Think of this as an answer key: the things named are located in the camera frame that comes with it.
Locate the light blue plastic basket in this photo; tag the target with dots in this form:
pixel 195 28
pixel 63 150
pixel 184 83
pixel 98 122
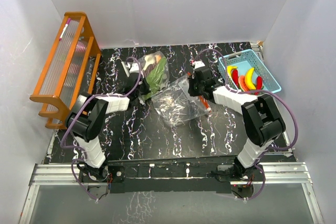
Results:
pixel 244 60

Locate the red fake chili pepper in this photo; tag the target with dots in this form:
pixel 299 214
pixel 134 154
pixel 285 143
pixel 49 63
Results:
pixel 235 77

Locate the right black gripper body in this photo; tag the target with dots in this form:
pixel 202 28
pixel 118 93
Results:
pixel 195 88

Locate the fake watermelon slice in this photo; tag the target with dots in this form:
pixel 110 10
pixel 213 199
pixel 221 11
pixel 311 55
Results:
pixel 241 83

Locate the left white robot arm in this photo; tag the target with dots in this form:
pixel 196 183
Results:
pixel 87 116

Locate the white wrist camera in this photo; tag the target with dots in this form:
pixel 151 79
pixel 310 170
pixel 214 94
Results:
pixel 197 64
pixel 130 67

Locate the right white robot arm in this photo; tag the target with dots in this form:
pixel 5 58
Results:
pixel 261 117

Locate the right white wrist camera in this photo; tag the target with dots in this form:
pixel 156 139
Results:
pixel 197 64

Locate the orange wooden rack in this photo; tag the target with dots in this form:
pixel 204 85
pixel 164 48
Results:
pixel 61 79

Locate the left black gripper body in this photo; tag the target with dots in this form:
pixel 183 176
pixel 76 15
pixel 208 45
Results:
pixel 144 89

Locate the clear zip bag red slider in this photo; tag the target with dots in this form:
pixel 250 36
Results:
pixel 175 106

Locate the clear bag with green leaf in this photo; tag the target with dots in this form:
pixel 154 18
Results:
pixel 155 69

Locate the pink white marker pen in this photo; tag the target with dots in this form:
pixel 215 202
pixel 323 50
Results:
pixel 64 28

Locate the yellow fake banana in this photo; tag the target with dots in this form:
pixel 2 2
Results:
pixel 248 79
pixel 230 69

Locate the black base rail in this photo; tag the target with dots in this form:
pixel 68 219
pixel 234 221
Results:
pixel 179 176

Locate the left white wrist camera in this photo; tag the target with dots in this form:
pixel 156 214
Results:
pixel 130 67

